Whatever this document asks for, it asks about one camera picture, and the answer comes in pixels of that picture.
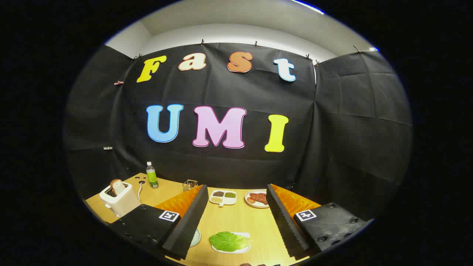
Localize round white plate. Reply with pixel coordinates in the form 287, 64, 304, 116
245, 189, 270, 209

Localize white leaf-shaped plate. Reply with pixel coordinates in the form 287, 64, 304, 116
212, 232, 251, 254

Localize white divided dish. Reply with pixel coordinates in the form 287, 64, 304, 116
209, 189, 237, 207

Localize red meat slices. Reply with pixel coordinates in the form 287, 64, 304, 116
248, 192, 268, 205

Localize green label plastic bottle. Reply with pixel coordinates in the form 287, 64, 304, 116
146, 161, 159, 189

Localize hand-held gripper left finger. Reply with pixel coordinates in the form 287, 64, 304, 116
107, 184, 210, 260

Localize green lettuce leaf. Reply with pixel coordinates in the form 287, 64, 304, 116
209, 231, 251, 252

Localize brown crust bread slice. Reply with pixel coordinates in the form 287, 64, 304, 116
110, 179, 127, 196

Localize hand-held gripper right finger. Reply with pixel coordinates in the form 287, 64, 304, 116
265, 183, 374, 260

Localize white toaster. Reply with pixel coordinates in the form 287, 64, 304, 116
99, 181, 142, 218

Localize black backdrop cloth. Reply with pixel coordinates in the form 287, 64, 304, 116
64, 42, 413, 222

